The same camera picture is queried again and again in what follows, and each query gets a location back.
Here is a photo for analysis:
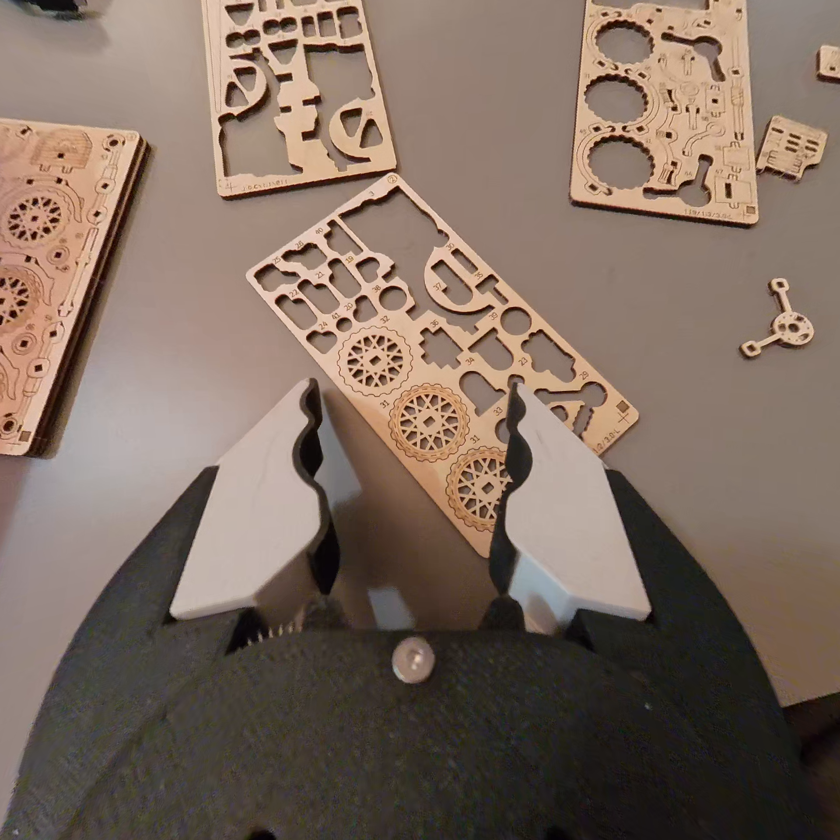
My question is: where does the mostly emptied wooden puzzle sheet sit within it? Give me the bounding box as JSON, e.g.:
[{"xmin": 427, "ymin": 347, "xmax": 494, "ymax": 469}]
[{"xmin": 200, "ymin": 0, "xmax": 399, "ymax": 198}]

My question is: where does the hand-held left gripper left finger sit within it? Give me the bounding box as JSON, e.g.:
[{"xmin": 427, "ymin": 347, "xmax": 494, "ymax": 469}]
[{"xmin": 168, "ymin": 377, "xmax": 342, "ymax": 623}]

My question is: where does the grey desk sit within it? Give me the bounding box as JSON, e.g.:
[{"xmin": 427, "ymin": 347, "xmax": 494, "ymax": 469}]
[{"xmin": 0, "ymin": 0, "xmax": 840, "ymax": 710}]

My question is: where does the wooden sheet with round holes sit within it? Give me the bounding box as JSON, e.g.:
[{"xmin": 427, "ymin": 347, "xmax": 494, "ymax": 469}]
[{"xmin": 570, "ymin": 0, "xmax": 760, "ymax": 227}]

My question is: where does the small slotted wooden piece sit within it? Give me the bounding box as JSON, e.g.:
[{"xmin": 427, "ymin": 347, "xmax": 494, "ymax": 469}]
[{"xmin": 756, "ymin": 116, "xmax": 829, "ymax": 182}]

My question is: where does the wooden lever piece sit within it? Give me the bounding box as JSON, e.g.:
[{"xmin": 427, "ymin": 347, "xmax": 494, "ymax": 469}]
[{"xmin": 739, "ymin": 278, "xmax": 815, "ymax": 359}]

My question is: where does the dark wooden sheet by bin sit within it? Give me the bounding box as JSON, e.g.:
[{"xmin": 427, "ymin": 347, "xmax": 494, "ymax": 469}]
[{"xmin": 0, "ymin": 118, "xmax": 151, "ymax": 458}]

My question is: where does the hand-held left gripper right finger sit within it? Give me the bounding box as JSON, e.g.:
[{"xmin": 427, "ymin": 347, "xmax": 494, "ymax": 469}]
[{"xmin": 489, "ymin": 382, "xmax": 654, "ymax": 636}]

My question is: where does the wooden sheet with spoked wheels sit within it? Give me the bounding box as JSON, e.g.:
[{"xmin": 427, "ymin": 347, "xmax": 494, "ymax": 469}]
[{"xmin": 246, "ymin": 174, "xmax": 641, "ymax": 559}]

